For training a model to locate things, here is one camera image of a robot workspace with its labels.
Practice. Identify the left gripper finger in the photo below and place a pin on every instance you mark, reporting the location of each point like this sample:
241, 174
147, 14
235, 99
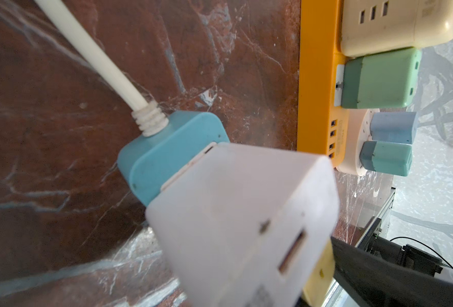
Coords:
373, 281

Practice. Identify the white charger plug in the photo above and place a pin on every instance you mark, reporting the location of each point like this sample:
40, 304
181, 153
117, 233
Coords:
245, 226

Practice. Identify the orange power strip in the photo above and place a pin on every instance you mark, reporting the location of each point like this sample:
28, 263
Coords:
322, 122

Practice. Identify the teal power strip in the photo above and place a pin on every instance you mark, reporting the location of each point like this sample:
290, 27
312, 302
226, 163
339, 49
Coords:
147, 163

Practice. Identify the teal charger plug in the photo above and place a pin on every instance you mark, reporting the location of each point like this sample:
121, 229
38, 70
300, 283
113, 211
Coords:
386, 157

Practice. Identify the round pink power socket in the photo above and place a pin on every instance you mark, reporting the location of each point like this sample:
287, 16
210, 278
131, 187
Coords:
358, 132

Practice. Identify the blue charger plug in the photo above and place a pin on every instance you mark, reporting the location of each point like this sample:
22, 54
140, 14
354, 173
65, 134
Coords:
394, 127

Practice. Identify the green charger plug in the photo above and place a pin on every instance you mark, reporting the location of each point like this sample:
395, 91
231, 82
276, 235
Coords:
384, 80

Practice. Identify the beige cube charger plug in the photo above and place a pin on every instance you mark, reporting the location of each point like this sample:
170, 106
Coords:
370, 27

